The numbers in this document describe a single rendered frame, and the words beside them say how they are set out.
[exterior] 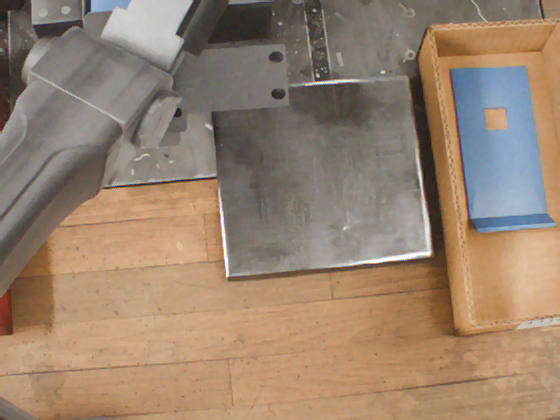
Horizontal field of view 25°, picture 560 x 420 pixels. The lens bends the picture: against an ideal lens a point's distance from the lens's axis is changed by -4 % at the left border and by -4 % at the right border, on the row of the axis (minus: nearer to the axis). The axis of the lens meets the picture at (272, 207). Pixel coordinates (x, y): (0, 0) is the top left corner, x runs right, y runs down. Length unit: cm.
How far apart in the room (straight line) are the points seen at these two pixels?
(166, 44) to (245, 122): 30
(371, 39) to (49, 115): 48
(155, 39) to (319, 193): 32
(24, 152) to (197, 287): 40
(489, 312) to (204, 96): 34
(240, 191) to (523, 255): 24
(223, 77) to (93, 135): 19
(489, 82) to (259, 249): 25
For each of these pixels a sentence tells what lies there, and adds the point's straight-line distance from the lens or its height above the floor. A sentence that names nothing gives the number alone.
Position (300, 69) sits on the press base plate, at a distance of 111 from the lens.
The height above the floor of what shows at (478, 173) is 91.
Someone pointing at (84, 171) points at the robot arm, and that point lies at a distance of 70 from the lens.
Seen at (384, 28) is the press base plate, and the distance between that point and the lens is 113.
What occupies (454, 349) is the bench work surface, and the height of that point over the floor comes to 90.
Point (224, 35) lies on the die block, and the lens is 110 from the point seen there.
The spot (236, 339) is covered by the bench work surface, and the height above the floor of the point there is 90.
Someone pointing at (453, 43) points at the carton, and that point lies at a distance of 110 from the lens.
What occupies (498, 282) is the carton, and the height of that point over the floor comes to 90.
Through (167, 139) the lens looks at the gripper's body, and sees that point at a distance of 92.
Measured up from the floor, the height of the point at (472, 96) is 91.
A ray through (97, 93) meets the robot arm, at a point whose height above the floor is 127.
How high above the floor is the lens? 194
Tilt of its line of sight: 75 degrees down
